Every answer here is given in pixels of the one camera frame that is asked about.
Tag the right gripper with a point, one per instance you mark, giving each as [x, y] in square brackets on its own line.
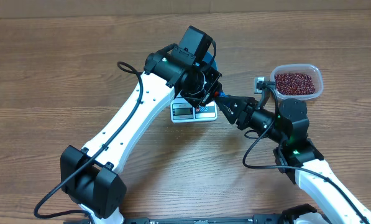
[243, 112]

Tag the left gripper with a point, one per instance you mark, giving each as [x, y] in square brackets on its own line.
[208, 90]

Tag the blue metal bowl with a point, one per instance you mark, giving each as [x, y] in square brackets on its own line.
[207, 58]

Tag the red beans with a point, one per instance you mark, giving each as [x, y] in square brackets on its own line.
[294, 84]

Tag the red scoop blue handle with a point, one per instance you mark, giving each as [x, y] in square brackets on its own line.
[218, 94]

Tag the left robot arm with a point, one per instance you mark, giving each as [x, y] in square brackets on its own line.
[178, 75]

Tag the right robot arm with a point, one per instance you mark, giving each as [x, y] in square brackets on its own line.
[296, 155]

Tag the white kitchen scale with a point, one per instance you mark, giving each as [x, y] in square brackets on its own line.
[182, 112]

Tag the clear plastic container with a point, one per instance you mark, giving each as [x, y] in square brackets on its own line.
[308, 69]

